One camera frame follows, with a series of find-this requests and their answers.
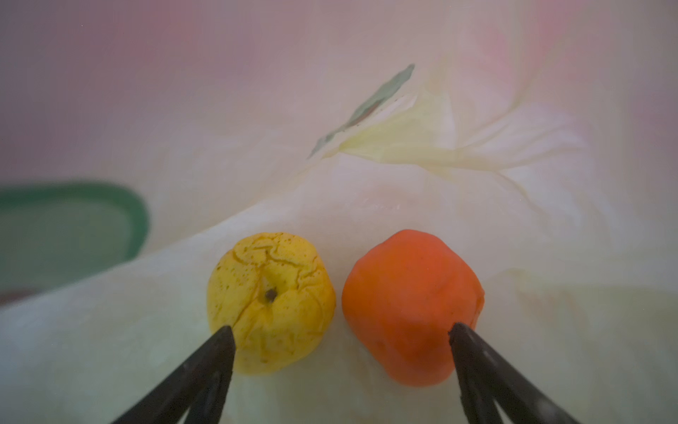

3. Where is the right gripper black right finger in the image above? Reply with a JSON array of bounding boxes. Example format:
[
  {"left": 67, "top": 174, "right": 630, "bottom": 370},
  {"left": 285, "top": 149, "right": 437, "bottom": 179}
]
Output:
[{"left": 448, "top": 323, "right": 577, "bottom": 424}]

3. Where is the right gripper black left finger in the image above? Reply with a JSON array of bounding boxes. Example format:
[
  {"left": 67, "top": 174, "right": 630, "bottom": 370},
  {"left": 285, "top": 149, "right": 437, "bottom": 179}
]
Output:
[{"left": 114, "top": 326, "right": 236, "bottom": 424}]

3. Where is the orange toy tangerine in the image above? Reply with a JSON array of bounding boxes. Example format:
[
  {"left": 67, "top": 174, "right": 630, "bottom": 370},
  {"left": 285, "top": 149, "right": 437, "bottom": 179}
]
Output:
[{"left": 342, "top": 230, "right": 485, "bottom": 387}]

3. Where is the yellow wrinkled toy fruit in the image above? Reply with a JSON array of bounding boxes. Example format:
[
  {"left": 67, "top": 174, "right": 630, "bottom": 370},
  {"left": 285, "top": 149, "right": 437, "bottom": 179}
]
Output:
[{"left": 207, "top": 232, "right": 337, "bottom": 376}]

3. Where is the yellow plastic bag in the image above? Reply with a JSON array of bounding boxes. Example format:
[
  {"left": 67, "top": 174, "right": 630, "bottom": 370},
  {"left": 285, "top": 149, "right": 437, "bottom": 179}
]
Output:
[{"left": 1, "top": 1, "right": 677, "bottom": 423}]

